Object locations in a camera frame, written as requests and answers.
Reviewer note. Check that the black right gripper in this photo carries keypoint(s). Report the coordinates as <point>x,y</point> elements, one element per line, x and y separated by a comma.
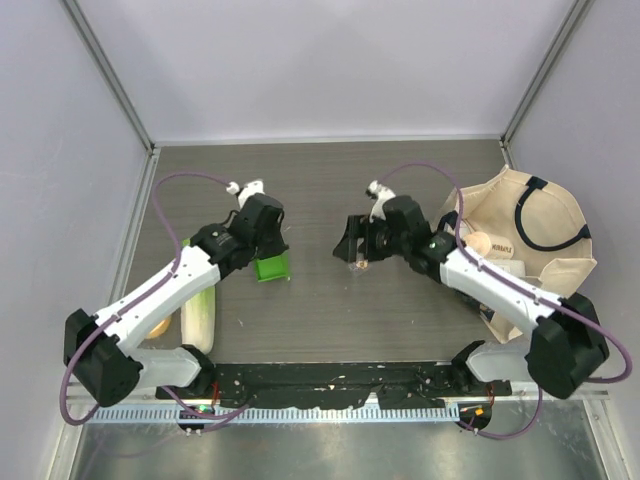
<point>357,229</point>

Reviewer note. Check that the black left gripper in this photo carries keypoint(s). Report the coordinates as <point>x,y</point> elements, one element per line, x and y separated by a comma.
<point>279,246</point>

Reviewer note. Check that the small clear plastic packet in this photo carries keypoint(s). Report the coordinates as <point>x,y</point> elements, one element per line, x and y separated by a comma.
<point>359,266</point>

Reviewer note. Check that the green paper box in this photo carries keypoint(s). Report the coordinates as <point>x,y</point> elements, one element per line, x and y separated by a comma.
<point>273,268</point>

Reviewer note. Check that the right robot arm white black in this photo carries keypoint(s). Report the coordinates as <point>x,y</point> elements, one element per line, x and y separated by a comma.
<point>564,342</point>

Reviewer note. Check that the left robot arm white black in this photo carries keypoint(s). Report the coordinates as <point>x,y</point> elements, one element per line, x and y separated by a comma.
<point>103,350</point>

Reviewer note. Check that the napa cabbage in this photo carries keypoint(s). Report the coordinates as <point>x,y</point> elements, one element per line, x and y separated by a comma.
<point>198,314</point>

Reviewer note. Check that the beige cap bottle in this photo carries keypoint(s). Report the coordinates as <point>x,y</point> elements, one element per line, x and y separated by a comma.
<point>480,242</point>

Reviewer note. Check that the round blue yellow tin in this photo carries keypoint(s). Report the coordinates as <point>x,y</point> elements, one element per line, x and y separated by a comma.
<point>159,329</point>

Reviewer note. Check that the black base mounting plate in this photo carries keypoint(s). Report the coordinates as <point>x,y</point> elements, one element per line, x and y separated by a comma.
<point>339,386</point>

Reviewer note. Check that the beige canvas tote bag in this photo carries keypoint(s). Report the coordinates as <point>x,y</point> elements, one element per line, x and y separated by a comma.
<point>542,220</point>

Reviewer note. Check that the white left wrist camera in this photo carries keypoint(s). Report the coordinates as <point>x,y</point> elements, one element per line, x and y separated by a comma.
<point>244,192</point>

